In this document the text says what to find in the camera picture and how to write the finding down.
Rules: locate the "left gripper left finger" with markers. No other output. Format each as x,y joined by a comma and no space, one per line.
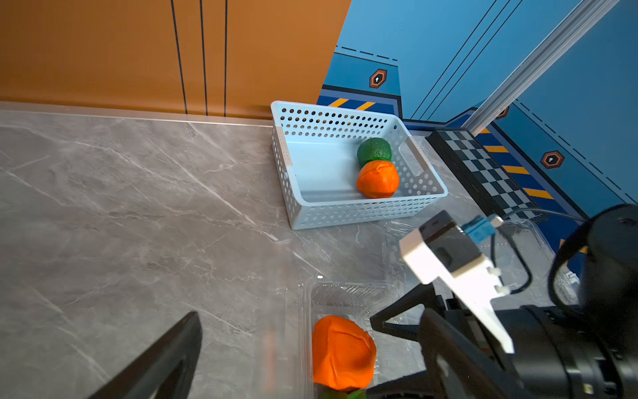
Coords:
165,370

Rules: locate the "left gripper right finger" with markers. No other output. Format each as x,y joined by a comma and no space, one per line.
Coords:
458,369

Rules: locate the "black white checkerboard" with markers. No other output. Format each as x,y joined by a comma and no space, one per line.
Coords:
488,184

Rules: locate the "light blue plastic basket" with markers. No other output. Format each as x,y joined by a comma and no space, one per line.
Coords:
315,150

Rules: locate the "orange fruit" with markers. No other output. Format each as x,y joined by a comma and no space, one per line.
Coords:
343,354
378,180

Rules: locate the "clear plastic clamshell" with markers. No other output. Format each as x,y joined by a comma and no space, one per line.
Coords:
283,367
514,262

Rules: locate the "green orange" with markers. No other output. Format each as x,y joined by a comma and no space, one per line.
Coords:
374,149
332,394

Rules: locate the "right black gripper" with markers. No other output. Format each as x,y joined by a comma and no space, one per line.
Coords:
555,356

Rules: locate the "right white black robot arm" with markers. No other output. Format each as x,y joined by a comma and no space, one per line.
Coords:
603,254

